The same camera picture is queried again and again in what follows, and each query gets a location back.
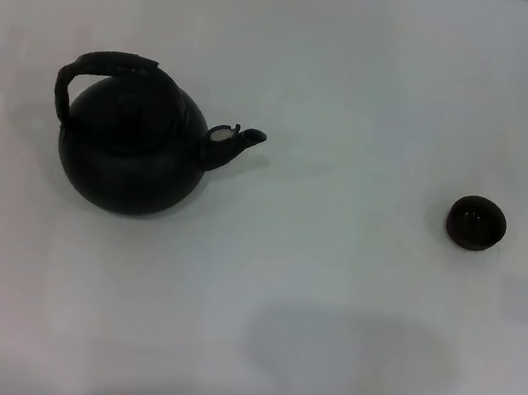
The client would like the small dark brown teacup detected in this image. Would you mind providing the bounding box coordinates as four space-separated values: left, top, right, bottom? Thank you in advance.
441 190 513 258

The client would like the black round teapot with handle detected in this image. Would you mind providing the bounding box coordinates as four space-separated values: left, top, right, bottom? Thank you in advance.
35 40 279 237

